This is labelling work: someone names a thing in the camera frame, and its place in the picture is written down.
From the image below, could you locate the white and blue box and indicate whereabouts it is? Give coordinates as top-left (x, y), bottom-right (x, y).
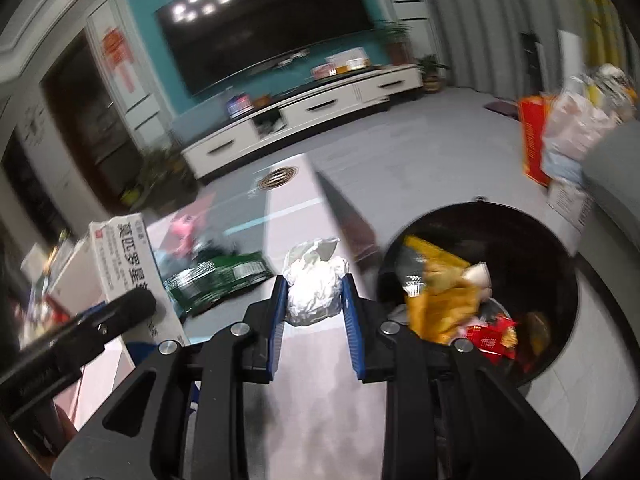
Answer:
top-left (88, 214), bottom-right (190, 364)

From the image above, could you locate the yellow potato chip bag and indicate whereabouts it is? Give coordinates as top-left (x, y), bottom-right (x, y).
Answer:
top-left (396, 235), bottom-right (491, 344)

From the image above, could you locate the green snack bag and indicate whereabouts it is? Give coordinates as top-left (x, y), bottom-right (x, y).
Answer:
top-left (164, 252), bottom-right (273, 320)

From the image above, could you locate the white tissue paper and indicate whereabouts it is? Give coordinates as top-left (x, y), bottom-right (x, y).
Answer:
top-left (282, 237), bottom-right (349, 326)

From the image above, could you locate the black round trash bin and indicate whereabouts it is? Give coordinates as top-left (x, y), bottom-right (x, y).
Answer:
top-left (375, 200), bottom-right (578, 387)

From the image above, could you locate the white storage box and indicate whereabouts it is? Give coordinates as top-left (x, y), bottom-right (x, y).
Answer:
top-left (46, 237), bottom-right (105, 316)

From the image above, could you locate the red snack packet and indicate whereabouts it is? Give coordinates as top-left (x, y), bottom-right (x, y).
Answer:
top-left (463, 314), bottom-right (518, 365)

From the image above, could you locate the paper cup in bin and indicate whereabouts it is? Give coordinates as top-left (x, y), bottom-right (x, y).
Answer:
top-left (462, 262), bottom-right (491, 289)

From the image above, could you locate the pink crumpled wrapper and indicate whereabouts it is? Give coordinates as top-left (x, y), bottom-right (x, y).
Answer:
top-left (169, 214), bottom-right (198, 258)

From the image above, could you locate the potted plant by door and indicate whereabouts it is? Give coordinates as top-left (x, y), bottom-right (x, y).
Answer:
top-left (120, 146), bottom-right (198, 216)

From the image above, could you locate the grey sofa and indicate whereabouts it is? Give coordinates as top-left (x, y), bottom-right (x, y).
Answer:
top-left (574, 120), bottom-right (640, 311)

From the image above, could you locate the blue box on cabinet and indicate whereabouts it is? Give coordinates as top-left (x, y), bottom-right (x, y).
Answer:
top-left (226, 93), bottom-right (255, 119)

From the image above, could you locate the red gift bag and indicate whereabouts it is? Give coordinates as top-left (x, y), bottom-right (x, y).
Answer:
top-left (518, 96), bottom-right (552, 188)

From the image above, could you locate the pink plastic bag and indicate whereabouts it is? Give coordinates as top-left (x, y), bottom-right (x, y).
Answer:
top-left (542, 77), bottom-right (618, 162)

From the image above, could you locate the white TV cabinet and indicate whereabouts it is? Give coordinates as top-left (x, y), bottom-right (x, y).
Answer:
top-left (182, 64), bottom-right (422, 179)

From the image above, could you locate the small potted plant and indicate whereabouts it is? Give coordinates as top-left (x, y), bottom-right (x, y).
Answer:
top-left (416, 54), bottom-right (450, 93)

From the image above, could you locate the large black television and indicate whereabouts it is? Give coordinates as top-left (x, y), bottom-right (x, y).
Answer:
top-left (155, 0), bottom-right (373, 94)

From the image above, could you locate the white framed card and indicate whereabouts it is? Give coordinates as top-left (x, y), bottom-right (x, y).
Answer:
top-left (326, 47), bottom-right (371, 75)

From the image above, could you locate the tall potted plant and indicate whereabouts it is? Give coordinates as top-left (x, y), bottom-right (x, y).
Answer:
top-left (375, 21), bottom-right (412, 65)

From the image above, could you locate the round wall clock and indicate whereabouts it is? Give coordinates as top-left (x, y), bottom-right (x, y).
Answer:
top-left (23, 102), bottom-right (47, 146)

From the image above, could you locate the red knot wall ornament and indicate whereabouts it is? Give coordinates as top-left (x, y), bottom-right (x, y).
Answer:
top-left (102, 27), bottom-right (134, 93)

